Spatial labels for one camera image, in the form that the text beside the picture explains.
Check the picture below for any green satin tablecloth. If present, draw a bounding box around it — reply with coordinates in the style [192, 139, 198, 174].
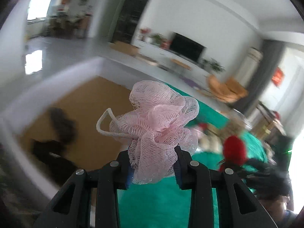
[117, 82, 269, 228]

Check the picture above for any red flower vase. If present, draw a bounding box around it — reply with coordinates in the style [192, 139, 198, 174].
[139, 27, 151, 41]

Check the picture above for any white standing air conditioner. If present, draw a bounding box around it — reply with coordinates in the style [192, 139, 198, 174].
[233, 47, 263, 88]

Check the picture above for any black furry soft toy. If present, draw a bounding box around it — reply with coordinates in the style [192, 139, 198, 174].
[48, 107, 77, 145]

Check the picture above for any red wall banner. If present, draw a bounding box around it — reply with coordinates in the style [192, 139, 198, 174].
[272, 67, 284, 87]

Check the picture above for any white tv cabinet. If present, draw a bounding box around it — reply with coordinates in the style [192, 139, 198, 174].
[131, 40, 210, 89]

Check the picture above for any white storage box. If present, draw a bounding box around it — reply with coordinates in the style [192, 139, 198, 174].
[0, 56, 167, 204]

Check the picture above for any pink mesh bath pouf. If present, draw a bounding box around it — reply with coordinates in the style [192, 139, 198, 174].
[96, 80, 200, 184]

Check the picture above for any orange lounge chair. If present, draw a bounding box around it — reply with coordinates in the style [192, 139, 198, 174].
[207, 75, 248, 104]

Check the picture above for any green potted plant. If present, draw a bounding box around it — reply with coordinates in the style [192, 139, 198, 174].
[202, 59, 225, 74]

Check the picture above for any cardboard box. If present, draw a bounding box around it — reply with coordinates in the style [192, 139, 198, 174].
[110, 41, 139, 57]

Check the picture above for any black flat television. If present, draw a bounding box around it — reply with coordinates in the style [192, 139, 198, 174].
[169, 32, 205, 62]

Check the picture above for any red plush toy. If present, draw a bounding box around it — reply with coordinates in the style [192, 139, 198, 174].
[219, 135, 247, 172]

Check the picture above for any small wooden side table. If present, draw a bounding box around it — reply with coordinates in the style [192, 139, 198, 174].
[171, 58, 192, 71]

